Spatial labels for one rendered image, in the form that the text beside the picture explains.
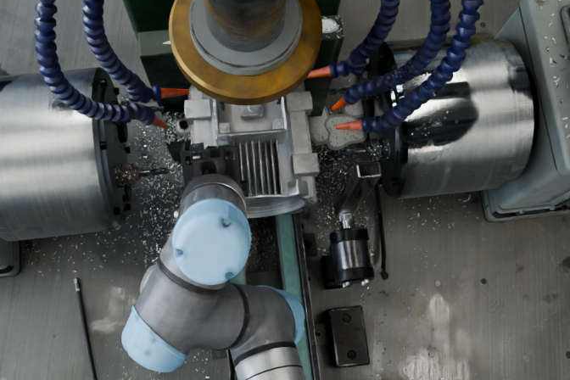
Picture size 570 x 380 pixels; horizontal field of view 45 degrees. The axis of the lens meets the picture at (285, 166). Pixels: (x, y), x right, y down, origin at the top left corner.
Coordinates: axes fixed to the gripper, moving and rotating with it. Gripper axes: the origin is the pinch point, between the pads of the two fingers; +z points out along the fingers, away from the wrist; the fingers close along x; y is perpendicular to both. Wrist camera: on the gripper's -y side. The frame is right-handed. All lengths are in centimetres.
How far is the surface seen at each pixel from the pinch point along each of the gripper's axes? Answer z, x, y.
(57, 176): -4.5, 21.1, 3.4
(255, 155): 0.7, -6.2, 2.2
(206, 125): 6.6, 0.6, 6.3
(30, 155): -4.2, 24.1, 6.5
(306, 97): 7.0, -15.1, 9.0
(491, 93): -3.5, -40.3, 8.7
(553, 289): 15, -59, -33
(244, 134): -2.6, -4.9, 6.2
